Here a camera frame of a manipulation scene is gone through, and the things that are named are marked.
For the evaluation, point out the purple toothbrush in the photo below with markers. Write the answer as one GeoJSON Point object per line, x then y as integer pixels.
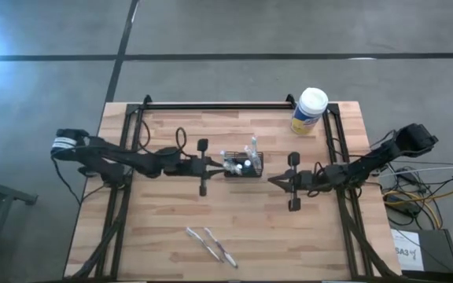
{"type": "Point", "coordinates": [222, 247]}

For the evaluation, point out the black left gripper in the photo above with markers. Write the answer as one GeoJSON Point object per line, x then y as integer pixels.
{"type": "Point", "coordinates": [191, 167]}

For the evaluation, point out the black metal table frame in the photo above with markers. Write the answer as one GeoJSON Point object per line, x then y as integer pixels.
{"type": "Point", "coordinates": [218, 106]}

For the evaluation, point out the yellow blue wipes canister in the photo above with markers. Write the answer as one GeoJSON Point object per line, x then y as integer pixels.
{"type": "Point", "coordinates": [309, 110]}

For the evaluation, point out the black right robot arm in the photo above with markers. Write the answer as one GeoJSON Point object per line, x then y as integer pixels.
{"type": "Point", "coordinates": [368, 165]}

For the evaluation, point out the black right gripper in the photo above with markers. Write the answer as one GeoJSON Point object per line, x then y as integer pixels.
{"type": "Point", "coordinates": [303, 181]}

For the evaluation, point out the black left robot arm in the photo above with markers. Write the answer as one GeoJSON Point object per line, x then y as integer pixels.
{"type": "Point", "coordinates": [104, 151]}

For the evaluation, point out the white paper sheet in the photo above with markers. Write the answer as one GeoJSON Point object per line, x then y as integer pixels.
{"type": "Point", "coordinates": [407, 251]}

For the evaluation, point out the dark grey box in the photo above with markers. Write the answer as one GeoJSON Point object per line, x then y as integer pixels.
{"type": "Point", "coordinates": [439, 251]}

